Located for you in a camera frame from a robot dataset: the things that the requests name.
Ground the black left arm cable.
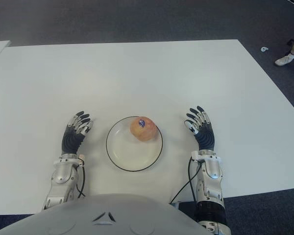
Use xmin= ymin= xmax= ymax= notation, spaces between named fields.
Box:
xmin=75 ymin=165 xmax=86 ymax=199

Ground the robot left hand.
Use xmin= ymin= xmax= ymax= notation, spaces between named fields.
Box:
xmin=61 ymin=110 xmax=94 ymax=155

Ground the red yellow apple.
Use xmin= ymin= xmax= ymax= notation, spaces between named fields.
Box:
xmin=129 ymin=116 xmax=158 ymax=142

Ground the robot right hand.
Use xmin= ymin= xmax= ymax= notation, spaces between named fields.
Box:
xmin=183 ymin=105 xmax=216 ymax=151

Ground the grey robot torso shell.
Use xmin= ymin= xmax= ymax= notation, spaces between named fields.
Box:
xmin=0 ymin=193 xmax=206 ymax=235

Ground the white shoe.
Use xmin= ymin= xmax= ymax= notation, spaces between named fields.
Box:
xmin=274 ymin=54 xmax=294 ymax=67

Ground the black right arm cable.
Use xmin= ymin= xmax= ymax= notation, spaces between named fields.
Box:
xmin=169 ymin=159 xmax=203 ymax=204

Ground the white plate black rim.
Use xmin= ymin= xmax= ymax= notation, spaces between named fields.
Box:
xmin=106 ymin=117 xmax=164 ymax=172

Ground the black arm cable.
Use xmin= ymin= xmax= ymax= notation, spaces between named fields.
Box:
xmin=75 ymin=165 xmax=86 ymax=199
xmin=169 ymin=159 xmax=203 ymax=204

